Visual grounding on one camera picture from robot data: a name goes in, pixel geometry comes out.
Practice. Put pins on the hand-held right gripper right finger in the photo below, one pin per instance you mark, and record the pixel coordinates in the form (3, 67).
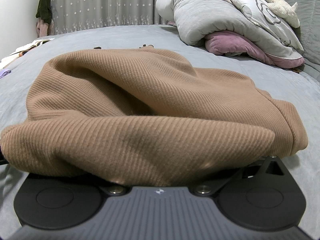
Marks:
(252, 172)

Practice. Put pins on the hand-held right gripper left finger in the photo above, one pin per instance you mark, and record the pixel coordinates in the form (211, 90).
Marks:
(116, 191)

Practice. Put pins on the brown ribbed sweater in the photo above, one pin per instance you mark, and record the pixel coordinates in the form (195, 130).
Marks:
(150, 120)

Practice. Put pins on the pink blanket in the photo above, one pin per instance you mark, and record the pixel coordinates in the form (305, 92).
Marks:
(232, 45)

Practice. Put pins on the grey bed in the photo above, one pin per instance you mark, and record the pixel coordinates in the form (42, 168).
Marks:
(100, 37)

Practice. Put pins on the grey folded quilt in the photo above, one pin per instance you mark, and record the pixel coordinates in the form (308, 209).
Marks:
(200, 22)

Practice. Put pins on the purple cloth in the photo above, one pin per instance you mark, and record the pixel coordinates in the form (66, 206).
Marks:
(4, 73)

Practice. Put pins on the open book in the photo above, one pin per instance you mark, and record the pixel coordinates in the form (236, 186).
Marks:
(27, 48)

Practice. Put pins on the grey quilted headboard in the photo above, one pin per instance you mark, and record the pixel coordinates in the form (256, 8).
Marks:
(307, 12)

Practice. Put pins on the white plush toy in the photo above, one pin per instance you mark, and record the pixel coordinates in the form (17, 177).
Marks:
(280, 5)

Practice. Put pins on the grey flower-print pillow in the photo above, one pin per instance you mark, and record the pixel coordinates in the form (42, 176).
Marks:
(252, 2)

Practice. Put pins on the pink hanging garment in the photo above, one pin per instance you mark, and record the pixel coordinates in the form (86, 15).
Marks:
(42, 28)

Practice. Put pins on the grey star-print curtain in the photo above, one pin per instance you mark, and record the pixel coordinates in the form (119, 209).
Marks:
(105, 2)

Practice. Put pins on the dark green hanging garment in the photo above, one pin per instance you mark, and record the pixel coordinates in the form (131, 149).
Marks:
(43, 5)

